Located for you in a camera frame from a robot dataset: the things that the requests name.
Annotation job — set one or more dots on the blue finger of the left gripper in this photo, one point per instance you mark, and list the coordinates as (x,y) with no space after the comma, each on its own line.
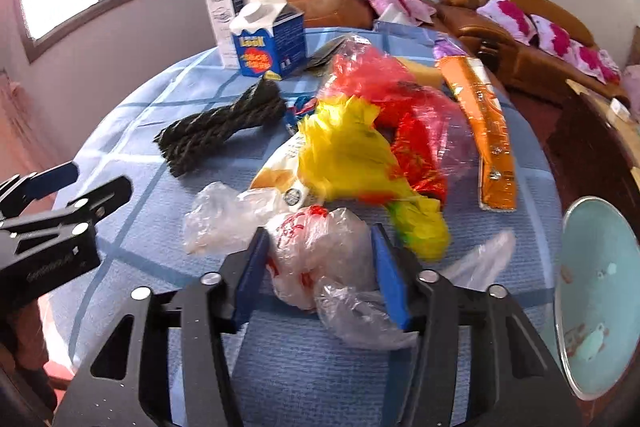
(43,184)

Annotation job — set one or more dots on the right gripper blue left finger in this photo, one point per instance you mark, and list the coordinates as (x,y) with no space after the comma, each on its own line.
(249,270)

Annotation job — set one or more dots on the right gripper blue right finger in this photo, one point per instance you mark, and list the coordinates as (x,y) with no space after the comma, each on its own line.
(392,283)

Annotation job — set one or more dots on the clear plastic bag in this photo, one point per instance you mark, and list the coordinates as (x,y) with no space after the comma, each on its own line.
(221,217)

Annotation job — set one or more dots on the white plastic bag red print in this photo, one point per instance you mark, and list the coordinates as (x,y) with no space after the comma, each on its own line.
(312,243)

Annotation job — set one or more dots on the yellow plastic bag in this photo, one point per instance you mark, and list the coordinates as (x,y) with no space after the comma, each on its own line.
(344,157)

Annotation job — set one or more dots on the blue orange snack wrapper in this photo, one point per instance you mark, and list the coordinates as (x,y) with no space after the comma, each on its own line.
(303,106)

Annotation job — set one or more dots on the yellow sponge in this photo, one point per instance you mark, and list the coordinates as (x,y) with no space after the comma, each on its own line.
(424,75)

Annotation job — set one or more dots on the orange foil snack wrapper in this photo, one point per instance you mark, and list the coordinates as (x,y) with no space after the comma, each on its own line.
(467,79)

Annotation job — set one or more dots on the purple foil wrapper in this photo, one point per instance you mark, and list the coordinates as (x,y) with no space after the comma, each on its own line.
(446,46)

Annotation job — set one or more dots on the teal enamel trash bucket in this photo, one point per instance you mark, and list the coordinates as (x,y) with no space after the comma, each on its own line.
(596,300)

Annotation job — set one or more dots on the blue plaid tablecloth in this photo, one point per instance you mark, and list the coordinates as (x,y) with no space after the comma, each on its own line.
(301,359)

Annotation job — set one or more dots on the red patterned foil bag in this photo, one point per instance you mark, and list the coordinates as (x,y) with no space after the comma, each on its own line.
(416,160)

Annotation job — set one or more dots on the dark foil packet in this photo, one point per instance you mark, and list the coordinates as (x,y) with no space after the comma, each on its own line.
(324,54)

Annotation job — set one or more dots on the blue milk carton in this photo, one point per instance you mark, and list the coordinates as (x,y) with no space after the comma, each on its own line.
(269,38)

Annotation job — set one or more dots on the white paper box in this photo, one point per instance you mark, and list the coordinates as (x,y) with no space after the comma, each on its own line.
(221,13)

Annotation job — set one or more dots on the dark wood coffee table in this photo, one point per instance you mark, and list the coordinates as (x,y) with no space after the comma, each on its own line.
(596,153)

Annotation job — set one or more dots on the orange leather three-seat sofa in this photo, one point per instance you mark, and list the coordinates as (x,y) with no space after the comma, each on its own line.
(533,46)

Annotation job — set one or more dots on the pink floral cushion left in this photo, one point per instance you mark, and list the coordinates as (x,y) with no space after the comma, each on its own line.
(507,15)

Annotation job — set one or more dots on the pink floral cushion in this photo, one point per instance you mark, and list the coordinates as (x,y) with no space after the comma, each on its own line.
(596,63)
(555,40)
(507,15)

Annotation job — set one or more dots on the pink floral cushion middle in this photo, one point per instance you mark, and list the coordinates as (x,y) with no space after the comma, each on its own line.
(555,40)

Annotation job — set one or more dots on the pink floral cushion right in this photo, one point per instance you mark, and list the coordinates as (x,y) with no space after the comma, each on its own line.
(596,63)

